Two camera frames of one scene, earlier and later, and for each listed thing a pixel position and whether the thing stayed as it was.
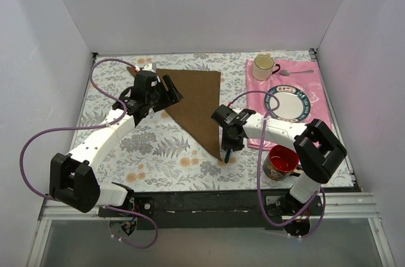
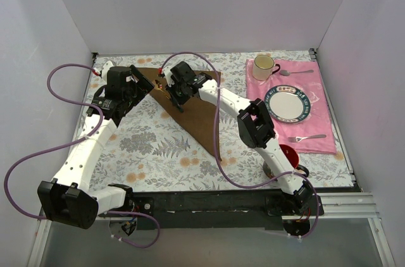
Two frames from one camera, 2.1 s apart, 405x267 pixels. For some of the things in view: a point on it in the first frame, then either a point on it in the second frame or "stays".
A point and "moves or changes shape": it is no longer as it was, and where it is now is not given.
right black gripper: [230, 144] -> [176, 97]
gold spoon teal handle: [227, 155] moves or changes shape
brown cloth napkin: [199, 109] stays
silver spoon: [286, 73] stays
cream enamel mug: [264, 67] stays
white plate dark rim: [294, 106] stays
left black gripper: [168, 93] -> [139, 81]
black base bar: [211, 210] stays
